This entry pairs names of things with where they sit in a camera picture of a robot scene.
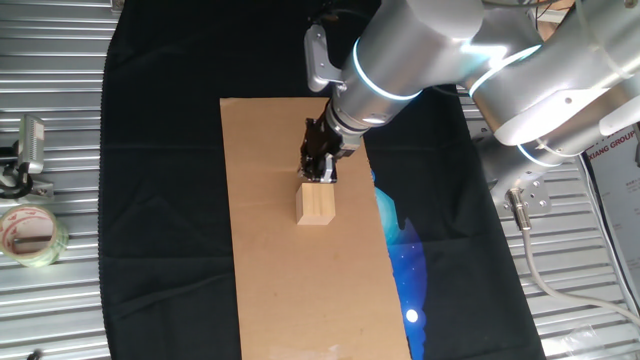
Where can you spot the silver box camera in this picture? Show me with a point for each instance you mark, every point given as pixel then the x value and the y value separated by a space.
pixel 31 145

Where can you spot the small wooden block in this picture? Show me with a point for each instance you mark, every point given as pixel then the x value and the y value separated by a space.
pixel 315 207

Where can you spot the brown cardboard sheet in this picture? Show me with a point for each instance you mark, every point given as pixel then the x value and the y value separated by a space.
pixel 310 285

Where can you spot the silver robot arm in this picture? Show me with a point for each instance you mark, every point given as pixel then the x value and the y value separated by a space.
pixel 500 65

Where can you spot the clear packing tape roll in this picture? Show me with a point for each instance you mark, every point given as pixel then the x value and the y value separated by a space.
pixel 42 252

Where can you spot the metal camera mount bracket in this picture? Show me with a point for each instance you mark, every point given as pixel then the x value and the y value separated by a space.
pixel 42 190

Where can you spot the white box with red print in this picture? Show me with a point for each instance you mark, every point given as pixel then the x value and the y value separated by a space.
pixel 620 185

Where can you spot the black cloth with blue print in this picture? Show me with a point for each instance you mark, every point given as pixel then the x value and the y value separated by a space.
pixel 165 200

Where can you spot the small black object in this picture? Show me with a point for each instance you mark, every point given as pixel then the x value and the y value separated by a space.
pixel 34 355

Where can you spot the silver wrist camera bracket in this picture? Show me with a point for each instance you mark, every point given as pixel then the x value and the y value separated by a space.
pixel 317 60

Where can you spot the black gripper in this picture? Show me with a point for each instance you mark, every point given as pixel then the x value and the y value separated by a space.
pixel 322 140

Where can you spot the clear plastic bag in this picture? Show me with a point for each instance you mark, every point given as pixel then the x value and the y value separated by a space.
pixel 575 342

